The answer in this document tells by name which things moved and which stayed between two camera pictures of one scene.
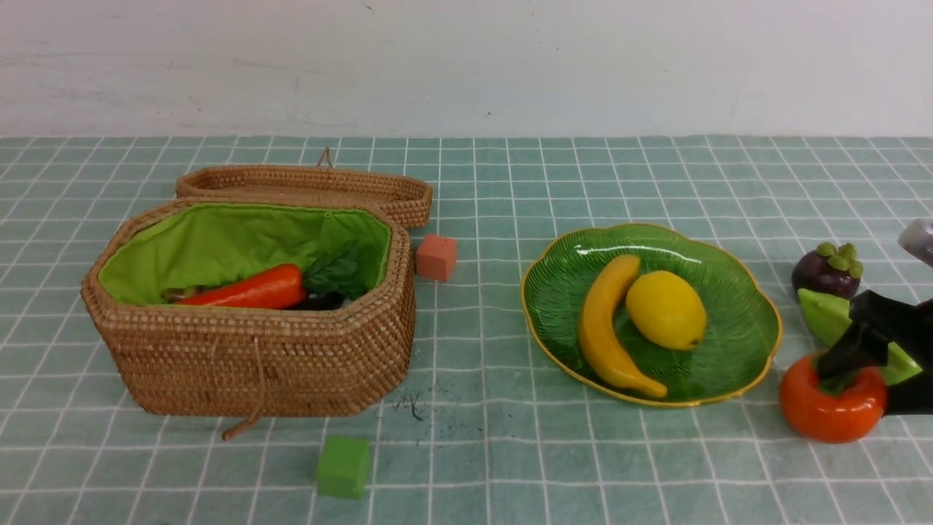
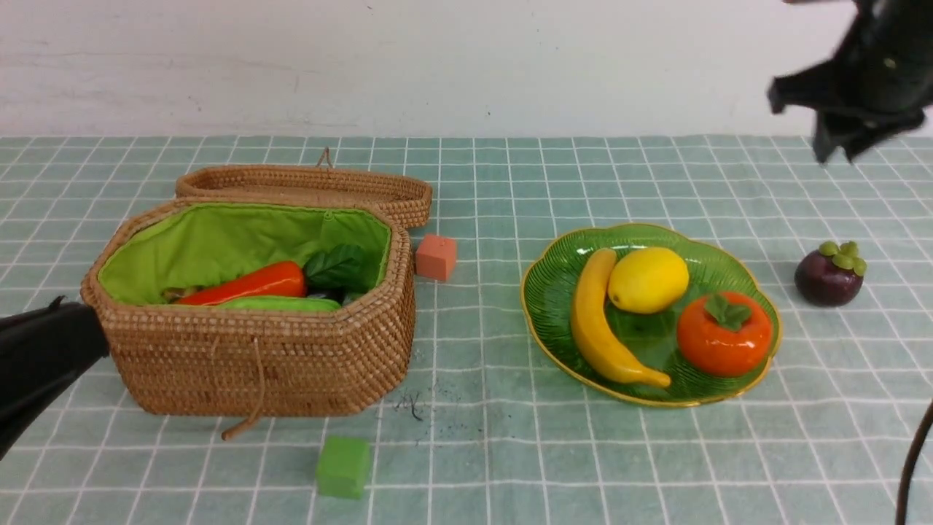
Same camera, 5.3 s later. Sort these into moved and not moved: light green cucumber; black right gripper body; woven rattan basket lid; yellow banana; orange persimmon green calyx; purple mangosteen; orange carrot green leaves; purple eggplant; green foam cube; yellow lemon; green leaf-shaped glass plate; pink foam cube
Moved: yellow lemon; light green cucumber; black right gripper body; yellow banana; orange persimmon green calyx
Not moved: orange carrot green leaves; purple eggplant; pink foam cube; green leaf-shaped glass plate; purple mangosteen; woven rattan basket lid; green foam cube
